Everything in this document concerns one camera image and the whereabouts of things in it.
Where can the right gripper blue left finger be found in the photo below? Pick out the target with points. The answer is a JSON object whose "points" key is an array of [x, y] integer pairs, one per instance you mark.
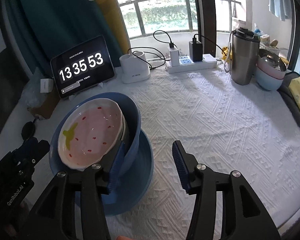
{"points": [[118, 159]]}

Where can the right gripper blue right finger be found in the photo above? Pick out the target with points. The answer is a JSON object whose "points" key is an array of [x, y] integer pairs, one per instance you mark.
{"points": [[185, 164]]}

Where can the blue plate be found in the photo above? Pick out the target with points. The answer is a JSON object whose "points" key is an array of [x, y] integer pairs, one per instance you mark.
{"points": [[134, 183]]}

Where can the cream yellow bowl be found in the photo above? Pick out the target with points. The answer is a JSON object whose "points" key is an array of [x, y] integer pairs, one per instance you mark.
{"points": [[124, 133]]}

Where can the pink strawberry bowl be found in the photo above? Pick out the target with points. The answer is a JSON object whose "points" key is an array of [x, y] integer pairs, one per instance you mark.
{"points": [[89, 133]]}

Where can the large blue bowl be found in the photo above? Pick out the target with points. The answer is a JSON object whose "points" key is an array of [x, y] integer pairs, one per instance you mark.
{"points": [[133, 120]]}

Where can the person right hand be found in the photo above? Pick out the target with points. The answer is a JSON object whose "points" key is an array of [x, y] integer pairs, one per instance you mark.
{"points": [[123, 238]]}

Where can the white tablecloth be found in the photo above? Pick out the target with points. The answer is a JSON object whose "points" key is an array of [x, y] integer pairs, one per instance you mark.
{"points": [[224, 125]]}

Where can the cardboard box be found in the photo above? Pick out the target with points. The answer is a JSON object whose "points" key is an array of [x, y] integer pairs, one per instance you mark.
{"points": [[48, 106]]}

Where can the small white box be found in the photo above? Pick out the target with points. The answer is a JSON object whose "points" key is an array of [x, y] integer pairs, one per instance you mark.
{"points": [[46, 85]]}

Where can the white power strip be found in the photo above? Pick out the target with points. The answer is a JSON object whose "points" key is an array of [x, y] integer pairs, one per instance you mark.
{"points": [[187, 65]]}

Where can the white charger plug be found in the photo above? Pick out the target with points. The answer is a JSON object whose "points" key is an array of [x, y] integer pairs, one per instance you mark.
{"points": [[174, 54]]}

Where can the black charger plug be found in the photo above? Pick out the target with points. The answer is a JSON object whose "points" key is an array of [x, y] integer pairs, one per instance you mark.
{"points": [[196, 50]]}

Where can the light blue bowl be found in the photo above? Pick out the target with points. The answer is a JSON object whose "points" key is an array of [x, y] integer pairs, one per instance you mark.
{"points": [[266, 81]]}

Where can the tablet showing clock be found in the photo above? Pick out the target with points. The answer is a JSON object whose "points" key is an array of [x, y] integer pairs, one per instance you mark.
{"points": [[82, 67]]}

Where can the steel tumbler with lid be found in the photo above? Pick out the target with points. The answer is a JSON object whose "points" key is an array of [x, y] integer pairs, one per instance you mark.
{"points": [[241, 58]]}

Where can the white plastic basket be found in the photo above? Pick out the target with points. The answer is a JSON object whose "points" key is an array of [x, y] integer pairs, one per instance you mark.
{"points": [[270, 48]]}

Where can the teal curtain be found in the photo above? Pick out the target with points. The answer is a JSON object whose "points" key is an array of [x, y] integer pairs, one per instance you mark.
{"points": [[44, 29]]}

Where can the yellow curtain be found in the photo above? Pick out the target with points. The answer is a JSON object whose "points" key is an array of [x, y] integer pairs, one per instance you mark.
{"points": [[112, 13]]}

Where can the hanging light blue towel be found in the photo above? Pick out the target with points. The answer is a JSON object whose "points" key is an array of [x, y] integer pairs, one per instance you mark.
{"points": [[282, 9]]}

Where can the black round cable device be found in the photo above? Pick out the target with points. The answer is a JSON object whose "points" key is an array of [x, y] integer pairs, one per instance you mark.
{"points": [[28, 130]]}

